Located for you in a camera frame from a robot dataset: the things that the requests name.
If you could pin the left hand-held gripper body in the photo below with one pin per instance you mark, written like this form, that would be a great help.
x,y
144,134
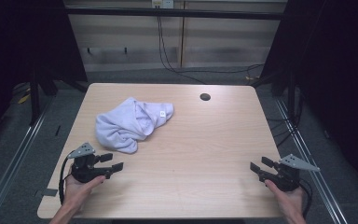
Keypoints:
x,y
82,169

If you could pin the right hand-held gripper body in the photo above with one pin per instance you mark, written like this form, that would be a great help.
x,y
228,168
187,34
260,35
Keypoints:
x,y
287,179

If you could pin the white printed towel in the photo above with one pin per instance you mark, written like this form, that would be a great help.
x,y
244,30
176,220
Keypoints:
x,y
121,127

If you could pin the person's right hand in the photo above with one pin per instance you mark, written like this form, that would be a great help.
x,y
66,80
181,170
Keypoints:
x,y
289,200

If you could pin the person's left hand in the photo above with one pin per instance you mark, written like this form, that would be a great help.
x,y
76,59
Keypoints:
x,y
77,193

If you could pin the grey tape strip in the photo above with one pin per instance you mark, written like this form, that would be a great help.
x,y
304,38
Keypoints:
x,y
49,192

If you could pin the black tape strip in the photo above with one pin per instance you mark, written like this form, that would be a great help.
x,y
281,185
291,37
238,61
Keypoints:
x,y
57,130

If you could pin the black metal stand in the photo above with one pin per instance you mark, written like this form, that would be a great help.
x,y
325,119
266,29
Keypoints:
x,y
34,99

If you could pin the round black table grommet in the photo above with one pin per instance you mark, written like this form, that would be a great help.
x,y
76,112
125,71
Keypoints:
x,y
205,96

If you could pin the yellow object on floor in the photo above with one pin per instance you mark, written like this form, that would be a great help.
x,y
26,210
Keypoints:
x,y
24,99

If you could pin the dark curtain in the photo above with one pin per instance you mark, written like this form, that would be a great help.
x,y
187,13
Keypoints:
x,y
335,77
18,46

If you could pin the black horizontal metal bar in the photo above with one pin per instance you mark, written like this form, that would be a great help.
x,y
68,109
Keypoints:
x,y
199,13

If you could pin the metal floor rail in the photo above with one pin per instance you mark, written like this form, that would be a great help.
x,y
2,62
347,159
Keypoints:
x,y
310,161
9,168

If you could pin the white wall socket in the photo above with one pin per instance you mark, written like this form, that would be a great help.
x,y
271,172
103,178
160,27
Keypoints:
x,y
163,3

